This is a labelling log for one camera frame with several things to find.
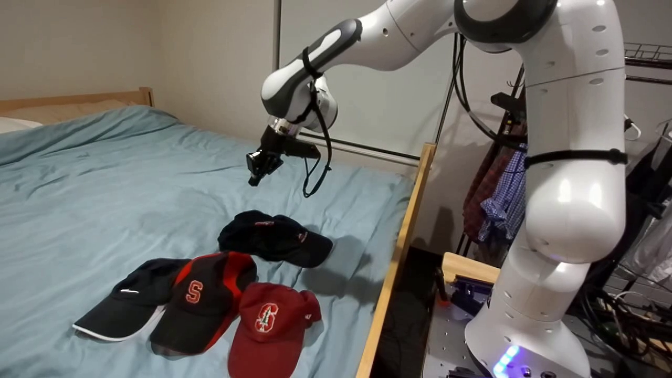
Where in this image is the light blue bed sheet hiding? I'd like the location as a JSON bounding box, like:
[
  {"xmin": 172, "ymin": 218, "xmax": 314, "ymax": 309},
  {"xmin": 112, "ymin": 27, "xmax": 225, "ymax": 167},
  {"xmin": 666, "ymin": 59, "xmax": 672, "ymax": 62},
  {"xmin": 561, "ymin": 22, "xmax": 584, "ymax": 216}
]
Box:
[{"xmin": 0, "ymin": 105, "xmax": 415, "ymax": 378}]

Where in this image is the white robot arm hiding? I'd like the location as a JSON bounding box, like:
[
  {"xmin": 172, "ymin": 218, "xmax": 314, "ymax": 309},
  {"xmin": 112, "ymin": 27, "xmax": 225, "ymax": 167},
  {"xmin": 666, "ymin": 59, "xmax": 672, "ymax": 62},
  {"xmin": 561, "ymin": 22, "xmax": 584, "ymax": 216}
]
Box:
[{"xmin": 248, "ymin": 0, "xmax": 626, "ymax": 270}]

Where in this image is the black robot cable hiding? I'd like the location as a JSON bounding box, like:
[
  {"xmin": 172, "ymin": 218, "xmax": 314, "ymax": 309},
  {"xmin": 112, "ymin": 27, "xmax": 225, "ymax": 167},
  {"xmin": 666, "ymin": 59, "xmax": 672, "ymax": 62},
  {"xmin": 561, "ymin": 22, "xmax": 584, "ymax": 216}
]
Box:
[{"xmin": 299, "ymin": 47, "xmax": 336, "ymax": 201}]

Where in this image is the dark red Stanford cap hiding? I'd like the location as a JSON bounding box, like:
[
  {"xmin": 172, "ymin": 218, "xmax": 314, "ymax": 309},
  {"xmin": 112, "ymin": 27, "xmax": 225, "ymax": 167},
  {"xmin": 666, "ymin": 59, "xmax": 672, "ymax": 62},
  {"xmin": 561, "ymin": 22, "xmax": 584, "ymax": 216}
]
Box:
[{"xmin": 227, "ymin": 285, "xmax": 321, "ymax": 378}]

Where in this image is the wooden bed frame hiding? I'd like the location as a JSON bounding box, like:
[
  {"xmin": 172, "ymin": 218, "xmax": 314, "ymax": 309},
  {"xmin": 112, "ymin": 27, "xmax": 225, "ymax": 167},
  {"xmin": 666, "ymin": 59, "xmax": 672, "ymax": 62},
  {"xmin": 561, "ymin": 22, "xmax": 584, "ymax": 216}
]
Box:
[{"xmin": 0, "ymin": 87, "xmax": 501, "ymax": 378}]

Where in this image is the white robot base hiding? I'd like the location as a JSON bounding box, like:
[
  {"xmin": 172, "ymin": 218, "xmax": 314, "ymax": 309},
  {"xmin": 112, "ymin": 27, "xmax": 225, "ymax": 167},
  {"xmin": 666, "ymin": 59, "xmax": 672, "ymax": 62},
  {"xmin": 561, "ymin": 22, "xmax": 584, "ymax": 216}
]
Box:
[{"xmin": 464, "ymin": 251, "xmax": 591, "ymax": 378}]

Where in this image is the black and red cap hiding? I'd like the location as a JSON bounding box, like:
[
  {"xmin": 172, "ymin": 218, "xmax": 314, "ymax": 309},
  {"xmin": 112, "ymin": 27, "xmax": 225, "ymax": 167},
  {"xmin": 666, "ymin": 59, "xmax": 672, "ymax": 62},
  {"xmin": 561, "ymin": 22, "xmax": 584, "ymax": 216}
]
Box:
[{"xmin": 150, "ymin": 253, "xmax": 257, "ymax": 355}]

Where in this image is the white pillow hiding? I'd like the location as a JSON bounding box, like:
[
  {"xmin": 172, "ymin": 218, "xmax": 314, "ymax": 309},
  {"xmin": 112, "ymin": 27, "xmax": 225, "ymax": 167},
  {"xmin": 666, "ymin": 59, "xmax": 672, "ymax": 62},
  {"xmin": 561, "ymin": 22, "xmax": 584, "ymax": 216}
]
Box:
[{"xmin": 0, "ymin": 117, "xmax": 45, "ymax": 134}]

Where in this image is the black cap with small logo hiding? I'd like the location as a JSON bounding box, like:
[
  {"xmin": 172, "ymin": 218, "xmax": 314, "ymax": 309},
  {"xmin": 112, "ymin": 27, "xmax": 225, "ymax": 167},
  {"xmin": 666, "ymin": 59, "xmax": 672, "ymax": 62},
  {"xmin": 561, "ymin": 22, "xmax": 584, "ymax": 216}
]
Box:
[{"xmin": 219, "ymin": 211, "xmax": 335, "ymax": 270}]

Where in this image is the black cap with white trim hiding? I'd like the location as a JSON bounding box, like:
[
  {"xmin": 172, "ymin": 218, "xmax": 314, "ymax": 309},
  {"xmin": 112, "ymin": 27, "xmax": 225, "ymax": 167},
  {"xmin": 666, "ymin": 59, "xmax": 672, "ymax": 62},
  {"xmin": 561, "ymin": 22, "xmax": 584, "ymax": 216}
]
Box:
[{"xmin": 71, "ymin": 259, "xmax": 188, "ymax": 342}]

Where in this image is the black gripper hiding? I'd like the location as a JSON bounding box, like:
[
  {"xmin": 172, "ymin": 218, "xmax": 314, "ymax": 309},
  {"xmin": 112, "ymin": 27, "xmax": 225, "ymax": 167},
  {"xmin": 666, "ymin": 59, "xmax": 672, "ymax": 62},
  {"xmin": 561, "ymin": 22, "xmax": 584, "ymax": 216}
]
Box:
[{"xmin": 245, "ymin": 127, "xmax": 319, "ymax": 188}]

